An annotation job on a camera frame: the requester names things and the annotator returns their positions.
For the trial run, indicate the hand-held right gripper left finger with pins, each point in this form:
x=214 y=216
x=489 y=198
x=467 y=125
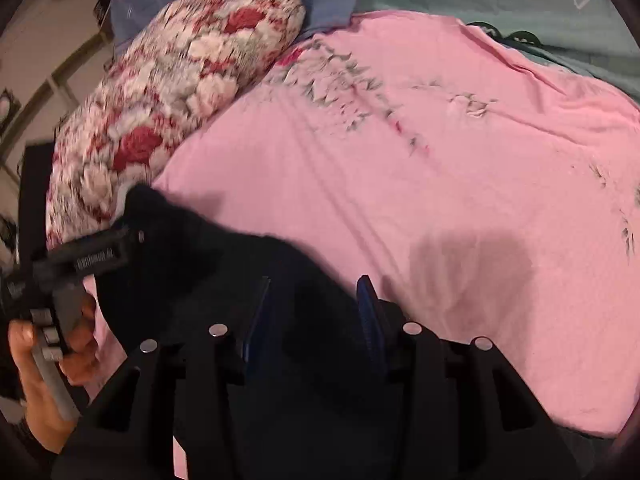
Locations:
x=255 y=330

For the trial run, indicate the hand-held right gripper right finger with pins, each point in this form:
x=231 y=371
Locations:
x=369 y=320

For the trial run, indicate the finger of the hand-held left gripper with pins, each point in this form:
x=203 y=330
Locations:
x=127 y=245

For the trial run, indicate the dark navy bear patch pants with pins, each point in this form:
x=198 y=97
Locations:
x=210 y=260

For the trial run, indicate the person's left hand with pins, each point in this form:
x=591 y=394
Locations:
x=82 y=360

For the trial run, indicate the pink floral bed sheet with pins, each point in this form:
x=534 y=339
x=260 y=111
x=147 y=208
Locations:
x=400 y=185

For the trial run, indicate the red white floral pillow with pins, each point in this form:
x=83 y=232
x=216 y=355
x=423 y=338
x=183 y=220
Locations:
x=175 y=85

